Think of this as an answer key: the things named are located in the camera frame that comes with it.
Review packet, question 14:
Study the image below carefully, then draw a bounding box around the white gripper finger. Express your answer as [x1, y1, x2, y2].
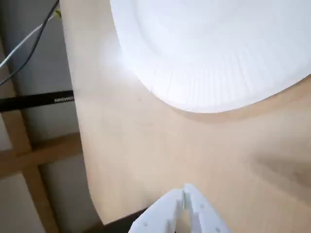
[128, 189, 184, 233]
[184, 183, 230, 233]

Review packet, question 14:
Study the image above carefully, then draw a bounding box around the black pot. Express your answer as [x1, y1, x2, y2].
[93, 207, 151, 233]

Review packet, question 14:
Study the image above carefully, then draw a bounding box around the white paper plate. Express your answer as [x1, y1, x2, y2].
[110, 0, 311, 114]

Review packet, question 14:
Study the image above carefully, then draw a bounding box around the black tripod leg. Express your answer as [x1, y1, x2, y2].
[0, 90, 74, 112]

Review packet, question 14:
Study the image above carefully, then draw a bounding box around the wooden frame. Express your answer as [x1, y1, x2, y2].
[0, 36, 86, 233]

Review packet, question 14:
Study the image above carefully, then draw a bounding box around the dark cable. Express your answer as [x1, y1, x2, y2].
[0, 14, 53, 86]

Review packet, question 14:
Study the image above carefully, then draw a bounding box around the grey cable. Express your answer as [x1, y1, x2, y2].
[0, 0, 60, 69]

